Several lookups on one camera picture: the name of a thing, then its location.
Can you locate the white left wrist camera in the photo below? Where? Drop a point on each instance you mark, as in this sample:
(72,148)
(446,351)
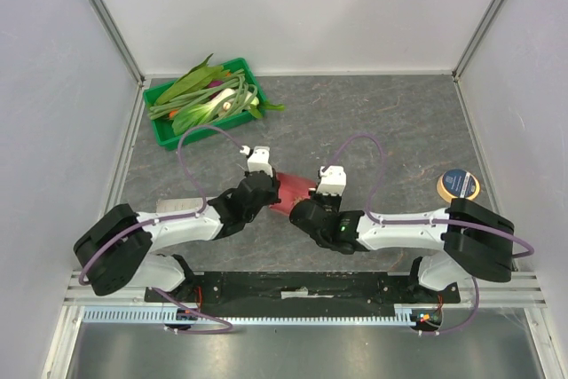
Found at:
(258,159)

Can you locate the green long beans bundle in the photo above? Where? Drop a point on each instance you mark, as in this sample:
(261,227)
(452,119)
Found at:
(166,112)

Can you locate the yellow masking tape roll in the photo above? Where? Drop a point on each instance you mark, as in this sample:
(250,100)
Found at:
(458,183)

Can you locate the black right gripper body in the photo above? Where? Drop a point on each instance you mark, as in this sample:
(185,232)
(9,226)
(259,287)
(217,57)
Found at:
(300,210)

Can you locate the pink paper box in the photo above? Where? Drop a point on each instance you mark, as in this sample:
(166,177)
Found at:
(293,189)

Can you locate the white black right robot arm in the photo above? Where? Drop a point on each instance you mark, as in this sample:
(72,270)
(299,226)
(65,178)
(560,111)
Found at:
(464,241)

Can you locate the white radish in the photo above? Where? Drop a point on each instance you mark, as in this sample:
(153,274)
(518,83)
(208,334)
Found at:
(235,99)

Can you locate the green leafy vegetable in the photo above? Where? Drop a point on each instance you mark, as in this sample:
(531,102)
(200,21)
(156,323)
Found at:
(195,79)

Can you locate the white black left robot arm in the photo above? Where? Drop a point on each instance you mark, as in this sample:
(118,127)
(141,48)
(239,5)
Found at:
(122,247)

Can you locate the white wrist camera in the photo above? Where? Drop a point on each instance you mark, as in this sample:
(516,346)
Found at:
(332,181)
(258,159)

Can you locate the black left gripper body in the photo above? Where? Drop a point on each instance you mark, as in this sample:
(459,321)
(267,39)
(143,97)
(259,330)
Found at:
(251,216)

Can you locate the blue white book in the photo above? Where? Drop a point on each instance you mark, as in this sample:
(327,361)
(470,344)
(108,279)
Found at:
(175,205)

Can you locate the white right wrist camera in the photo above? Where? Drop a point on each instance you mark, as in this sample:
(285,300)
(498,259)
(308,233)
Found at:
(332,181)

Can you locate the bok choy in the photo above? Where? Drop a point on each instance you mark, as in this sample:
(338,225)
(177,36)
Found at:
(195,115)

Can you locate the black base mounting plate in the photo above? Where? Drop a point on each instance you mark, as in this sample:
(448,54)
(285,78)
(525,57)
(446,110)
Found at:
(215,288)

